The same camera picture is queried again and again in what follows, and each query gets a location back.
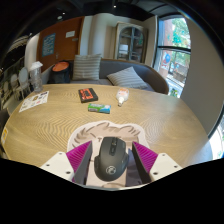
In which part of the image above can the blue wall poster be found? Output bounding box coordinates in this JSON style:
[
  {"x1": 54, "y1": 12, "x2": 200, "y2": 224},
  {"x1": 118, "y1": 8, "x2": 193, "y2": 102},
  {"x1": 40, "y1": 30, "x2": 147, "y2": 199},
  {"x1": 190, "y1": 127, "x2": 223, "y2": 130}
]
[{"x1": 41, "y1": 32, "x2": 57, "y2": 58}]

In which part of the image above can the white sticker sheet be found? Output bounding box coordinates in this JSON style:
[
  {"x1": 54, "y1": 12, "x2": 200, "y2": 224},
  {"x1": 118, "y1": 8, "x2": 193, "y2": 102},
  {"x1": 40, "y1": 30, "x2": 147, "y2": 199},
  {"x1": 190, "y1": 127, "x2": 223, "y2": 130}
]
[{"x1": 18, "y1": 90, "x2": 50, "y2": 114}]

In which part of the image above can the clear plastic shaker bottle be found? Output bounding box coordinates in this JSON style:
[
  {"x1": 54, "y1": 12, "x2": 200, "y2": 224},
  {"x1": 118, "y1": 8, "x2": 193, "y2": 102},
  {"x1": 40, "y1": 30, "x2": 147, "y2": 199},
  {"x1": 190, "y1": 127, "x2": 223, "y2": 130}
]
[{"x1": 28, "y1": 60, "x2": 45, "y2": 93}]

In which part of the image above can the arched glass-door cabinet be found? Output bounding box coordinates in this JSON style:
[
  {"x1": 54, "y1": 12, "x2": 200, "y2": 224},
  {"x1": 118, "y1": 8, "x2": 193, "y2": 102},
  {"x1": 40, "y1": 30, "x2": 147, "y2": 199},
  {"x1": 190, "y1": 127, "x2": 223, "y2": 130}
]
[{"x1": 114, "y1": 21, "x2": 149, "y2": 64}]

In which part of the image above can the black and orange backpack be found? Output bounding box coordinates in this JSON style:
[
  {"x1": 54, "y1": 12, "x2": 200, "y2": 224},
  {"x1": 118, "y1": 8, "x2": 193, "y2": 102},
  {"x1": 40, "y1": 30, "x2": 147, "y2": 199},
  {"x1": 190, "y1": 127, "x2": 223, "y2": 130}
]
[{"x1": 49, "y1": 60, "x2": 72, "y2": 84}]

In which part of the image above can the black-framed window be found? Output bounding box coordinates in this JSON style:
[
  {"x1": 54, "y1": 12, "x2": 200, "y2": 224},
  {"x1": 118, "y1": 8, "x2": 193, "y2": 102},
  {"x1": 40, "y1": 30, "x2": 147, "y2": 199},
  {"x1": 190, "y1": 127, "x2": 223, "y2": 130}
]
[{"x1": 153, "y1": 16, "x2": 193, "y2": 99}]

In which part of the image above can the black and orange box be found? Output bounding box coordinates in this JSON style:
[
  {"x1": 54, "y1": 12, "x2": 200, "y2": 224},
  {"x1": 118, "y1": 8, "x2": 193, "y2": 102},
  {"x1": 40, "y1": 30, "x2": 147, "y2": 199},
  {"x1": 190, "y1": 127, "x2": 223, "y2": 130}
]
[{"x1": 77, "y1": 87, "x2": 99, "y2": 104}]

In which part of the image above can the grey curved sofa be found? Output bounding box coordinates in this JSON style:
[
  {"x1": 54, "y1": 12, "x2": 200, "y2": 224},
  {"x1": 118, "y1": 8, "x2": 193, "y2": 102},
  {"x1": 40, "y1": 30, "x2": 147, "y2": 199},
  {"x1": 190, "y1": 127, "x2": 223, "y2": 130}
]
[{"x1": 48, "y1": 58, "x2": 170, "y2": 95}]

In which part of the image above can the small white squeeze bottle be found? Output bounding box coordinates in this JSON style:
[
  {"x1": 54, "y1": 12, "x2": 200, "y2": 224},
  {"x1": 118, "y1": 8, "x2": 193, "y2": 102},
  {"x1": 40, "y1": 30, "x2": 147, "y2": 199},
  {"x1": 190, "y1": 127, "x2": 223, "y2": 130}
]
[{"x1": 115, "y1": 87, "x2": 130, "y2": 107}]

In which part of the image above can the flat striped cushion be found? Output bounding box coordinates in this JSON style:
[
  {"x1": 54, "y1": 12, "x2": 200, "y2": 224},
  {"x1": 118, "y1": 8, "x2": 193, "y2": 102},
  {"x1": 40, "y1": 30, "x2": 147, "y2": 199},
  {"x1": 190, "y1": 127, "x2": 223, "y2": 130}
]
[{"x1": 106, "y1": 66, "x2": 149, "y2": 90}]

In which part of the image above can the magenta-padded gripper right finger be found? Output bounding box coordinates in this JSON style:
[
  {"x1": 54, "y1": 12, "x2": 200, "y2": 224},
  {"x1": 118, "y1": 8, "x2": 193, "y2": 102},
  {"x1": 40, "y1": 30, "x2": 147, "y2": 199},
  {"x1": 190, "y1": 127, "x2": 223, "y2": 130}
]
[{"x1": 131, "y1": 141, "x2": 184, "y2": 185}]

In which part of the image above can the green candy pack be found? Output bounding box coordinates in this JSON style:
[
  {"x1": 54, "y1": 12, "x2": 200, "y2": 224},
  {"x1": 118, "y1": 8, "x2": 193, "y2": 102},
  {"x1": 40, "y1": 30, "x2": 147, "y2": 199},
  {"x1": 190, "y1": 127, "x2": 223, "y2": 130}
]
[{"x1": 87, "y1": 102, "x2": 112, "y2": 115}]

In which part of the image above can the brown wooden door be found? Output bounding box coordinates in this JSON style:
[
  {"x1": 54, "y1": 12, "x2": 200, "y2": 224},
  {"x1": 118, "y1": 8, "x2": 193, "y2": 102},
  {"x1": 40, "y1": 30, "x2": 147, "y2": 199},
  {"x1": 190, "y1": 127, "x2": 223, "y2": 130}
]
[{"x1": 35, "y1": 16, "x2": 85, "y2": 73}]

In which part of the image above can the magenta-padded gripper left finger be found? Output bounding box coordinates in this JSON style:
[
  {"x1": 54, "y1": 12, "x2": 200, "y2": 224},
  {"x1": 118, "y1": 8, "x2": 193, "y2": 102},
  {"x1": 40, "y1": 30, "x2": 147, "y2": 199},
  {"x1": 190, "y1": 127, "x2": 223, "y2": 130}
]
[{"x1": 39, "y1": 140, "x2": 94, "y2": 186}]

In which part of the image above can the large striped cushion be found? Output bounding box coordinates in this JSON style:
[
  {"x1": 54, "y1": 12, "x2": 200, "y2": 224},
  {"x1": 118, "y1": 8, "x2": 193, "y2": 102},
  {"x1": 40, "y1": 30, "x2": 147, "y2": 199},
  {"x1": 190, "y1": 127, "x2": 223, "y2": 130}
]
[{"x1": 71, "y1": 53, "x2": 103, "y2": 81}]

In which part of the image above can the black computer mouse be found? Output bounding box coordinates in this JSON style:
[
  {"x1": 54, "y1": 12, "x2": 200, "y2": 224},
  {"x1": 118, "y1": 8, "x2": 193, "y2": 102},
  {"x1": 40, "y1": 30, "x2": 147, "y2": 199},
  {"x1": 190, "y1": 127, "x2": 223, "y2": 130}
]
[{"x1": 93, "y1": 136, "x2": 130, "y2": 181}]

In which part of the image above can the cat-shaped mouse pad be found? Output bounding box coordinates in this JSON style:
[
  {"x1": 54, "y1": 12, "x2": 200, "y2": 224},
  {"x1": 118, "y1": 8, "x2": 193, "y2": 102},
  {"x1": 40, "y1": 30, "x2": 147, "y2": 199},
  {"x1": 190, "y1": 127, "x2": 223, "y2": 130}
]
[{"x1": 66, "y1": 120, "x2": 149, "y2": 188}]

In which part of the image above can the group of white chairs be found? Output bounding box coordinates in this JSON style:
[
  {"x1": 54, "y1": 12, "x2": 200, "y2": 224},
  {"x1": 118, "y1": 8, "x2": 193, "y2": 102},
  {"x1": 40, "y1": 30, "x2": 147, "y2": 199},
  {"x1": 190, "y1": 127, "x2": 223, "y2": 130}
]
[{"x1": 1, "y1": 66, "x2": 33, "y2": 101}]

